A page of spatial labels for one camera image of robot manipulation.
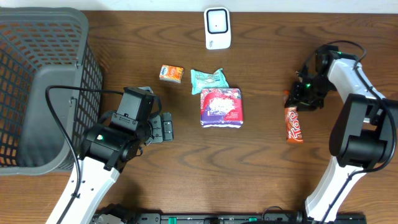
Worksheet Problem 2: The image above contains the red snack bar wrapper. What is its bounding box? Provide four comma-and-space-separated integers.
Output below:
284, 106, 303, 144

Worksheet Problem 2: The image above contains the red purple snack pack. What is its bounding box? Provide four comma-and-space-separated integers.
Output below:
200, 88, 244, 128

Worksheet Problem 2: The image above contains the small orange box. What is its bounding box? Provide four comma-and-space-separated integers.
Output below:
159, 65, 184, 83

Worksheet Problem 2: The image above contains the teal wet wipes pack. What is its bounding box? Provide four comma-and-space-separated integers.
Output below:
190, 68, 229, 95

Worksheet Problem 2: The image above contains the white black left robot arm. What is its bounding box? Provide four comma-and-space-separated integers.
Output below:
47, 86, 174, 223

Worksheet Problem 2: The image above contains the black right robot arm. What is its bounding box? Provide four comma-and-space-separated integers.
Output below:
284, 40, 397, 223

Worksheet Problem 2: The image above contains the grey plastic mesh basket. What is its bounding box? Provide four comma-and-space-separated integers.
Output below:
1, 7, 103, 176

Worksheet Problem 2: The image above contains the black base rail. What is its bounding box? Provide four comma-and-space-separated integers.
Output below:
90, 203, 368, 224

